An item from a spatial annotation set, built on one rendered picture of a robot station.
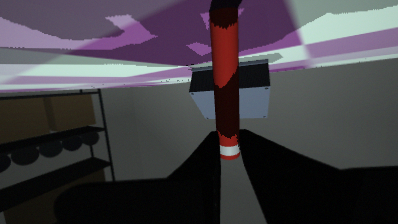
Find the red peg with white band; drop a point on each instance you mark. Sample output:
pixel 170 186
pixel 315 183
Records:
pixel 225 64

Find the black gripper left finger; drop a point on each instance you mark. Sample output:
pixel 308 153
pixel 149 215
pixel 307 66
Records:
pixel 189 195

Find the dark grey square panel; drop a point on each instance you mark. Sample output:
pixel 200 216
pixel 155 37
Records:
pixel 254 89

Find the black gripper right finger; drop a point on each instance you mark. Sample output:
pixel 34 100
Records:
pixel 292 188

